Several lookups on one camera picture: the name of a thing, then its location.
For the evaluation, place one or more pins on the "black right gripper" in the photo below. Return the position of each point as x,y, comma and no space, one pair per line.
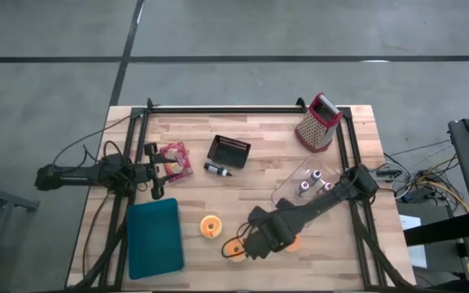
277,234

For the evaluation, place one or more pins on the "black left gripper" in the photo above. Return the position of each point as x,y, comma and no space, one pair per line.
150,173

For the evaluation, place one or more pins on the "red snack packet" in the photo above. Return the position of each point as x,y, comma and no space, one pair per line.
181,160

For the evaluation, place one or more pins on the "toy donut pink icing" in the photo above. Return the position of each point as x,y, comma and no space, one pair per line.
294,244

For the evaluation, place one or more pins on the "black food colouring bottle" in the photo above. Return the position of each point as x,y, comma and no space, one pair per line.
327,187
215,168

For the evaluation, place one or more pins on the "dark grey food colouring bottle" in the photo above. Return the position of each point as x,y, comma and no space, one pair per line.
303,186

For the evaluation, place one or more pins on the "black slotted plastic basket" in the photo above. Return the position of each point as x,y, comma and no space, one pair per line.
229,151

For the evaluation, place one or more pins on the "pink food colouring bottle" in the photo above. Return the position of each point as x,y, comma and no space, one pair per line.
316,175

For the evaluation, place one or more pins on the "plain toy donut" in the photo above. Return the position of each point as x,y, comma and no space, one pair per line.
206,232

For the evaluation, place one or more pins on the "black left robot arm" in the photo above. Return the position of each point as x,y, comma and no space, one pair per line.
75,173

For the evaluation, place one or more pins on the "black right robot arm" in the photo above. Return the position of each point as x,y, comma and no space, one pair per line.
324,201

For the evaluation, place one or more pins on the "clear plastic container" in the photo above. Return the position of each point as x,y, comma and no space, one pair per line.
289,191

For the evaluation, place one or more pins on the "teal plastic tray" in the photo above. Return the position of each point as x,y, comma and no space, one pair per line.
155,240

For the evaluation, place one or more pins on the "red-trimmed metal box grater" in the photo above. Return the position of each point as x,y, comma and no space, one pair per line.
316,130

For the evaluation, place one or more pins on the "white paper sheet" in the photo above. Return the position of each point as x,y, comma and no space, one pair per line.
409,221

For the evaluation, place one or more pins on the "black metal beam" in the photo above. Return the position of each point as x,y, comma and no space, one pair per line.
442,230

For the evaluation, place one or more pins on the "black aluminium table frame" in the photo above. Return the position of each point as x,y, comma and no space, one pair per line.
218,110

